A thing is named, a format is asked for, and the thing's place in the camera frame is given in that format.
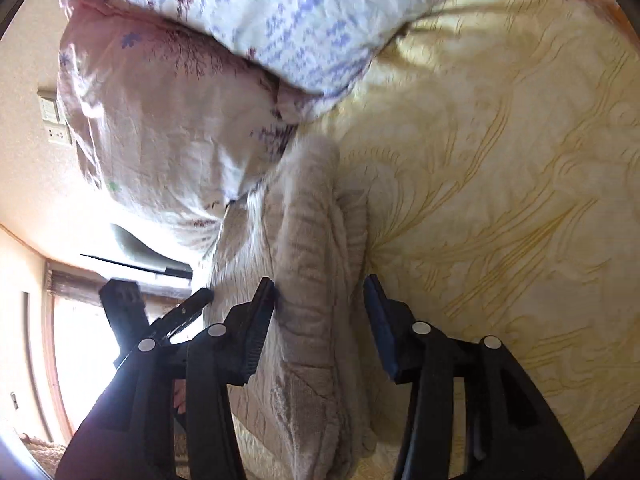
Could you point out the yellow patterned bedspread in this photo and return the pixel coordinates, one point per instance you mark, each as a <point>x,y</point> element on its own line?
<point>500,185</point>

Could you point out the brown curtain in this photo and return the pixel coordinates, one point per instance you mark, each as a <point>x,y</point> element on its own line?
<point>80,285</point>

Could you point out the white wall switch panel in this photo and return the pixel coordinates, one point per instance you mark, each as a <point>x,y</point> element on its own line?
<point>51,106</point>

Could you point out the white wall socket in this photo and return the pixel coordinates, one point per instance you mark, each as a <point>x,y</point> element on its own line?
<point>56,133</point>

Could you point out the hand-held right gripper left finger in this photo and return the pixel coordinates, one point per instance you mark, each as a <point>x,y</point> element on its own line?
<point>262,305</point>

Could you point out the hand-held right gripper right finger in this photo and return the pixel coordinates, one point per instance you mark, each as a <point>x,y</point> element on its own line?
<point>382,325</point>

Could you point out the black flat-screen television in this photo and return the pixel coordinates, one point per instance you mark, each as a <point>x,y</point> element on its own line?
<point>145,255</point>

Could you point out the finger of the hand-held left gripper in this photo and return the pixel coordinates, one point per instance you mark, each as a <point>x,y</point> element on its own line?
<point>185,312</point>

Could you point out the white floral pillow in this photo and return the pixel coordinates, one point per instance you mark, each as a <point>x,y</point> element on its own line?
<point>175,110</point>

